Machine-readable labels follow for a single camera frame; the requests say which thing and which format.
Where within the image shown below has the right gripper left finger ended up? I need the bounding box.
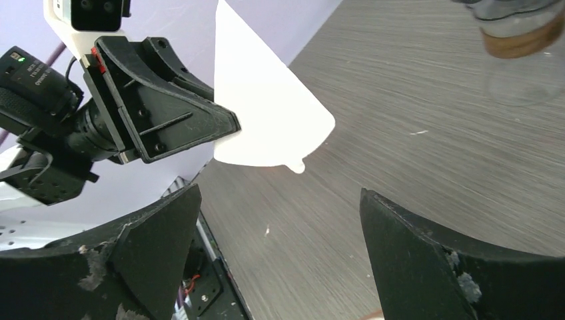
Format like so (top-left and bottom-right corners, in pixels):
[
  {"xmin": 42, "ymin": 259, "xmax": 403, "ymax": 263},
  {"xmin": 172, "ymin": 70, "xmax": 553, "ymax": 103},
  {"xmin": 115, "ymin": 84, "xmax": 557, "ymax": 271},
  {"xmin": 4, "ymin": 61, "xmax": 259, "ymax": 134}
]
[{"xmin": 1, "ymin": 184, "xmax": 201, "ymax": 319}]

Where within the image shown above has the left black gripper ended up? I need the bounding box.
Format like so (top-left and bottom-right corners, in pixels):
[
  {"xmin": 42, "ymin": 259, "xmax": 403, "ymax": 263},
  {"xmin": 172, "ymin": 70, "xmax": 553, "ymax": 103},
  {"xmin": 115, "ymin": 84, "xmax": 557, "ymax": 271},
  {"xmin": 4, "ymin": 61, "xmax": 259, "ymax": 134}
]
[{"xmin": 1, "ymin": 36, "xmax": 241, "ymax": 205}]

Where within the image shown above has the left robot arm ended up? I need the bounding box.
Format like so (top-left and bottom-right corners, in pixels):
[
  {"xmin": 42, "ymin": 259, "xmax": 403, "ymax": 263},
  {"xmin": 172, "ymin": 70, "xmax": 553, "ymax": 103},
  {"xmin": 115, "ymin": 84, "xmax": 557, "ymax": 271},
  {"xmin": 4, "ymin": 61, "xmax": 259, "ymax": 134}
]
[{"xmin": 1, "ymin": 36, "xmax": 241, "ymax": 250}]

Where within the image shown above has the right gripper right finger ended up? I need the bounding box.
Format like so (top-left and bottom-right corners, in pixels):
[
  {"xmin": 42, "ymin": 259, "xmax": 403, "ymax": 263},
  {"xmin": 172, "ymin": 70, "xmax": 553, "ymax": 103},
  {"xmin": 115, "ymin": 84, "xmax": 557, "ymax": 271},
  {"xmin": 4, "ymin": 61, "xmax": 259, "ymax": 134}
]
[{"xmin": 360, "ymin": 189, "xmax": 564, "ymax": 319}]

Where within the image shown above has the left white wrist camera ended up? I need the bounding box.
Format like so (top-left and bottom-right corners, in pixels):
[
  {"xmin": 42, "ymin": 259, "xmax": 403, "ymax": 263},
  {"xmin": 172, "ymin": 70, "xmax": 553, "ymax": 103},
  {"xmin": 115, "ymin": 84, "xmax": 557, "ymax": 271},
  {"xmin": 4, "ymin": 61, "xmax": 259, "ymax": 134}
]
[{"xmin": 43, "ymin": 0, "xmax": 131, "ymax": 59}]

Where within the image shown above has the glass carafe brown collar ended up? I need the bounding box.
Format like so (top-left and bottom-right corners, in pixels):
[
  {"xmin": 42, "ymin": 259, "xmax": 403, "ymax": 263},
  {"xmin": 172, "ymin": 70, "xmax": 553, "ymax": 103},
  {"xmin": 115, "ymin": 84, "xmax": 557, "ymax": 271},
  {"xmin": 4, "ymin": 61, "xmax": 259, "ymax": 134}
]
[{"xmin": 462, "ymin": 1, "xmax": 564, "ymax": 106}]

